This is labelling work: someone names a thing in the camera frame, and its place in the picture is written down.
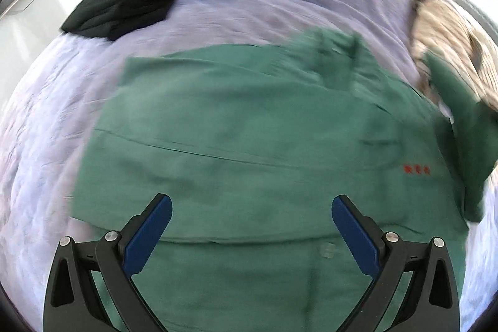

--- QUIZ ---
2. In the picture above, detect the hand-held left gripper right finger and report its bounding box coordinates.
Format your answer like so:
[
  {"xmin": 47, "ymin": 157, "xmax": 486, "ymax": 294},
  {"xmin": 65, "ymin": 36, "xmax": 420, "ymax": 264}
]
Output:
[{"xmin": 331, "ymin": 194, "xmax": 460, "ymax": 332}]

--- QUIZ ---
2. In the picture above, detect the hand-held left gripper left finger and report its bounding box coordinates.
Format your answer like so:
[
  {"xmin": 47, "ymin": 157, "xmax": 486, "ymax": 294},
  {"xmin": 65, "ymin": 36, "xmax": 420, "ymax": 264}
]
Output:
[{"xmin": 44, "ymin": 193, "xmax": 173, "ymax": 332}]

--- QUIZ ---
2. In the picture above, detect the beige striped garment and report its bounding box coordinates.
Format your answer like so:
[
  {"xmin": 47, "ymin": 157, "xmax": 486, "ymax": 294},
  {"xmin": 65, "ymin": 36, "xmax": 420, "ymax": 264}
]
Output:
[{"xmin": 410, "ymin": 0, "xmax": 498, "ymax": 115}]

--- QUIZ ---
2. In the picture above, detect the green shirt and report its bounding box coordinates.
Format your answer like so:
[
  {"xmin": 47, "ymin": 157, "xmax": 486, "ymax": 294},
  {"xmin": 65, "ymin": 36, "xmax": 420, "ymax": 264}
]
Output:
[{"xmin": 70, "ymin": 26, "xmax": 498, "ymax": 332}]

